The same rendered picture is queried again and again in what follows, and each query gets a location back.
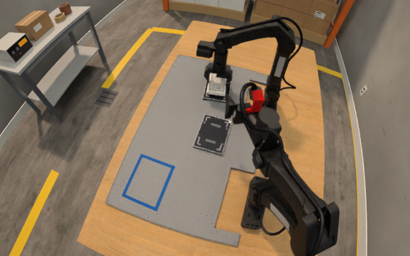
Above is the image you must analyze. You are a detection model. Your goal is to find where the blue tape outline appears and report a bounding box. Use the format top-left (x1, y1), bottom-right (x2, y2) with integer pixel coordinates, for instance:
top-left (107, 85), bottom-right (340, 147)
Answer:
top-left (122, 154), bottom-right (175, 211)

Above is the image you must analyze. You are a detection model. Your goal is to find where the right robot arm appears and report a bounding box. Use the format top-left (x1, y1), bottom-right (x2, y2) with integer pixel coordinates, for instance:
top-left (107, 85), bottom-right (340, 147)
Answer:
top-left (196, 20), bottom-right (296, 111)

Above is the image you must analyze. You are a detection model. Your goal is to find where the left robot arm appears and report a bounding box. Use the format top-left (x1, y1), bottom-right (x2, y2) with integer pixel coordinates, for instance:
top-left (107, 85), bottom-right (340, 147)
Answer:
top-left (243, 108), bottom-right (340, 256)

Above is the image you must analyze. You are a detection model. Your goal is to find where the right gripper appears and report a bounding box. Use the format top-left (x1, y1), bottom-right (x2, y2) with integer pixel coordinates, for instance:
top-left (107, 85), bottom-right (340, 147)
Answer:
top-left (204, 61), bottom-right (233, 86)

